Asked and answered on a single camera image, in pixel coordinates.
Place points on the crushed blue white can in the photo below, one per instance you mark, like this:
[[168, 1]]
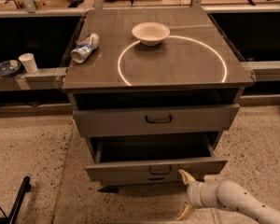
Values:
[[83, 49]]

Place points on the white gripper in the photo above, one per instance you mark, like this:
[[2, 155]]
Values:
[[193, 193]]

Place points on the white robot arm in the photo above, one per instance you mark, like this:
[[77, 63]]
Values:
[[225, 195]]

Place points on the white paper bowl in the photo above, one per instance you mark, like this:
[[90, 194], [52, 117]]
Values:
[[150, 33]]

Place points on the black stand leg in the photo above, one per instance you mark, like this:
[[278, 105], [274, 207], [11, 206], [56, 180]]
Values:
[[11, 218]]

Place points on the grey drawer cabinet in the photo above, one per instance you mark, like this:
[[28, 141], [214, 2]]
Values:
[[192, 66]]

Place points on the grey drawer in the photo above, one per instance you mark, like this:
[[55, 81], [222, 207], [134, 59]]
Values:
[[119, 162], [143, 180], [155, 120]]

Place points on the white paper cup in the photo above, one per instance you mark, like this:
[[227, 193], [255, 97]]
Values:
[[28, 61]]

